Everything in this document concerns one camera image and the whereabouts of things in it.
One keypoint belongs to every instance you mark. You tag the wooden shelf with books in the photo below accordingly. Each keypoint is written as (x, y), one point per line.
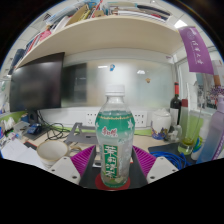
(110, 33)

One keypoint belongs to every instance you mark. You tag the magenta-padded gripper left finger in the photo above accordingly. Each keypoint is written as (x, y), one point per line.
(65, 168)

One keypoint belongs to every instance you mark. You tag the green-labelled clear drink bottle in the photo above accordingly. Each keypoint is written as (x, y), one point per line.
(115, 140)

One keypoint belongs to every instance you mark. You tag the white lidded ceramic jar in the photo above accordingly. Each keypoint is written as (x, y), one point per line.
(161, 123)

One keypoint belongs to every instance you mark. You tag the grey metal laptop stand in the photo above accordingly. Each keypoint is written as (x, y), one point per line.
(80, 135)

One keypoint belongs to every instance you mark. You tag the flat round red coaster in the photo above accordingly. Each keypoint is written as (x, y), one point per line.
(99, 184)

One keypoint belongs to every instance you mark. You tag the black computer monitor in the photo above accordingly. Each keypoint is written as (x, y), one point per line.
(36, 83)

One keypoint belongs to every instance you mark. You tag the purple translucent water bottle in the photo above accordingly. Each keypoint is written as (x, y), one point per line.
(213, 140)

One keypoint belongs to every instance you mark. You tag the green-tinted tall glass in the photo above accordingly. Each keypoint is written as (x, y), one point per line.
(188, 140)

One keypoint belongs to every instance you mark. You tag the white ceramic bowl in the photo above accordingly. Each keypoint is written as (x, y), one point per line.
(52, 150)

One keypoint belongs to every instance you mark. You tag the dark wine bottle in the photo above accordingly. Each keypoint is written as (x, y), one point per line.
(175, 106)

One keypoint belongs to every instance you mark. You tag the black desk mat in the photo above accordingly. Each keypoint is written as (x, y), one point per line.
(163, 148)

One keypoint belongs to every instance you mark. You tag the ceiling lights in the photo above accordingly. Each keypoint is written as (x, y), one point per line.
(180, 24)

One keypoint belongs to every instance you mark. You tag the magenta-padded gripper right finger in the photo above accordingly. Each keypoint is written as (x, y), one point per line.
(161, 168)

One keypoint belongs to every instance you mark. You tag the purple hanging banner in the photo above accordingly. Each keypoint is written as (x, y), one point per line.
(196, 50)

